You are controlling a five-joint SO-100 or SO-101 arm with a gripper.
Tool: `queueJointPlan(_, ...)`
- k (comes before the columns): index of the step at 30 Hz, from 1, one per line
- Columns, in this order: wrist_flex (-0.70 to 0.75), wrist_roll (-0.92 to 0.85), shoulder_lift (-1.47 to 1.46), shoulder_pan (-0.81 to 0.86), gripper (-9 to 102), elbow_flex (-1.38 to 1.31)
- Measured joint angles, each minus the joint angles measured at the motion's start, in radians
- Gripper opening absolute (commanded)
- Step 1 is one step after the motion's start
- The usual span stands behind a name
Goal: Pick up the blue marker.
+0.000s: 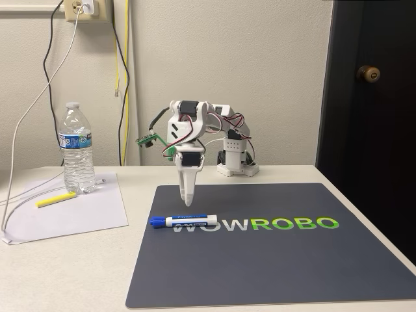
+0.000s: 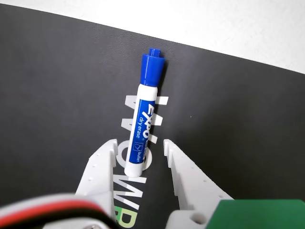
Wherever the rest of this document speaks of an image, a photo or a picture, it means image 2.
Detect green gripper camera mount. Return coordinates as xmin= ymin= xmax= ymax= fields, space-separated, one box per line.
xmin=205 ymin=198 xmax=305 ymax=229

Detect red white servo wires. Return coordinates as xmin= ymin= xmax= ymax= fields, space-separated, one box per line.
xmin=0 ymin=192 xmax=118 ymax=229

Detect blue dry erase marker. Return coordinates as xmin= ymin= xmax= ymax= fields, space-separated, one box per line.
xmin=126 ymin=47 xmax=166 ymax=178

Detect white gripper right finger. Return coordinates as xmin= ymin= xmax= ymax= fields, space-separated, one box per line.
xmin=163 ymin=139 xmax=235 ymax=211

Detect dark grey WOWROBO mat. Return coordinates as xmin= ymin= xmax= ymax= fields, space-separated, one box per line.
xmin=0 ymin=3 xmax=305 ymax=229

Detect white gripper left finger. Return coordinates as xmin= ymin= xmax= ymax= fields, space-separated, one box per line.
xmin=74 ymin=138 xmax=119 ymax=218

